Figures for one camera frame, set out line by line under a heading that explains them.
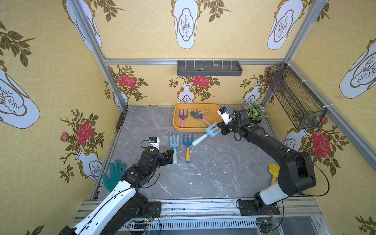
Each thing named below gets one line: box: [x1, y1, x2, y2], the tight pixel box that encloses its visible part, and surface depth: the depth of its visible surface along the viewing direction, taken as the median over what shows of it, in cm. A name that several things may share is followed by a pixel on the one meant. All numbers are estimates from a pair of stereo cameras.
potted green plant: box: [244, 101, 269, 124], surface depth 97 cm
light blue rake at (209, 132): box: [191, 121, 222, 147], surface depth 89 cm
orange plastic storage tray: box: [172, 103, 223, 133], surface depth 116 cm
